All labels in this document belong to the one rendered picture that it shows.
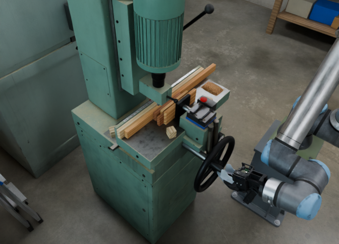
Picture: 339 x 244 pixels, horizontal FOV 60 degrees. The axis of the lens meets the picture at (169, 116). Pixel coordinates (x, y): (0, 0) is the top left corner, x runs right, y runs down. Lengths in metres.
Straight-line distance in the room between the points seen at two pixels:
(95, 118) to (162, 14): 0.73
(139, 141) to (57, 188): 1.14
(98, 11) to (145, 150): 0.57
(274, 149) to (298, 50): 2.77
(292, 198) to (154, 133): 0.61
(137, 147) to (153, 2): 0.59
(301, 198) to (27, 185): 1.86
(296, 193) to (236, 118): 1.71
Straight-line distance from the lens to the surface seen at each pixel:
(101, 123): 1.51
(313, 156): 1.77
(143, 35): 1.07
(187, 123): 1.28
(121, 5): 1.12
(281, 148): 1.14
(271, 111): 2.87
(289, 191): 1.07
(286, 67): 3.48
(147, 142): 1.28
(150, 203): 1.55
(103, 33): 1.21
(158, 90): 1.25
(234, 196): 2.20
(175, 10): 1.02
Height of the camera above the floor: 1.89
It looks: 46 degrees down
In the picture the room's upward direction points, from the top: 3 degrees clockwise
